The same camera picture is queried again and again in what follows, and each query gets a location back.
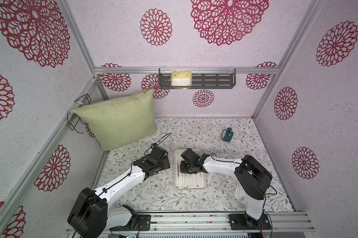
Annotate straw diagonal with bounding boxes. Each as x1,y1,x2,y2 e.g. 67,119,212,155
196,173,204,188

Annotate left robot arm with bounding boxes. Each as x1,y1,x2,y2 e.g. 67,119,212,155
68,145,170,238

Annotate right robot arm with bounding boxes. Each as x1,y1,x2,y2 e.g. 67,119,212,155
180,148,273,221

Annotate yellow white sponge box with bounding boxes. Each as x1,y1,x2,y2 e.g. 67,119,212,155
171,70,192,87

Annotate wrapped straw right bundle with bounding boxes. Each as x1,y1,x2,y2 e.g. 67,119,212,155
207,173,213,184

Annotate teal alarm clock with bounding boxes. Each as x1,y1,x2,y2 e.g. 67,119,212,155
221,128,233,142

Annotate green cushion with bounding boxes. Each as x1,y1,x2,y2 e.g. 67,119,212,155
72,89,157,151

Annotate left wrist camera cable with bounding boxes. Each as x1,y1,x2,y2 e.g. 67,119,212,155
144,132,173,155

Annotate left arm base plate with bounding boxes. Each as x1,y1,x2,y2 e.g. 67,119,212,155
110,214,151,232

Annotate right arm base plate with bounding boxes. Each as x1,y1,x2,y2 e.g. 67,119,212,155
228,213,272,231

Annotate dark wall shelf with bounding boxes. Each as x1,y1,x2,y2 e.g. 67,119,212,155
158,68,236,89

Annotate black wire wall rack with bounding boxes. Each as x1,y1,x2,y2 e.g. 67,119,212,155
67,93,92,134

